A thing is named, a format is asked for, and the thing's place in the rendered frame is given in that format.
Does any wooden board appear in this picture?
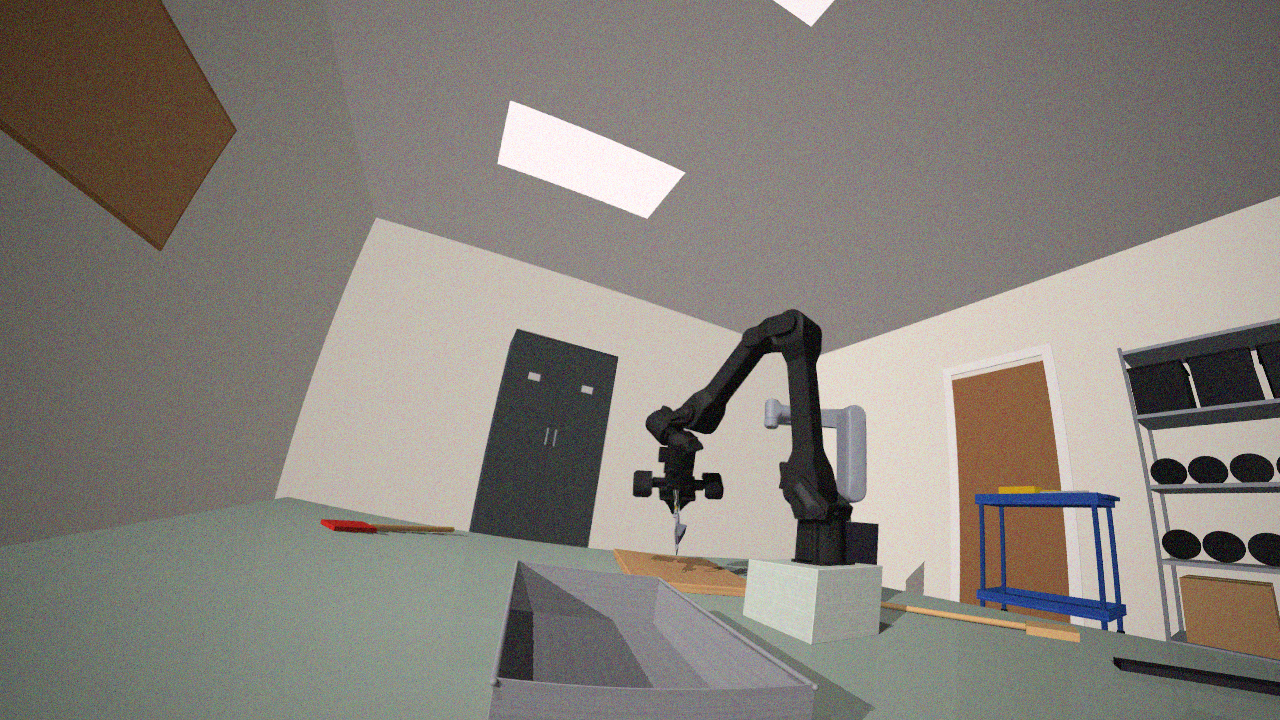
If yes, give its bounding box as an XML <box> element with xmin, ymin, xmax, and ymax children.
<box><xmin>613</xmin><ymin>550</ymin><xmax>748</xmax><ymax>597</ymax></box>

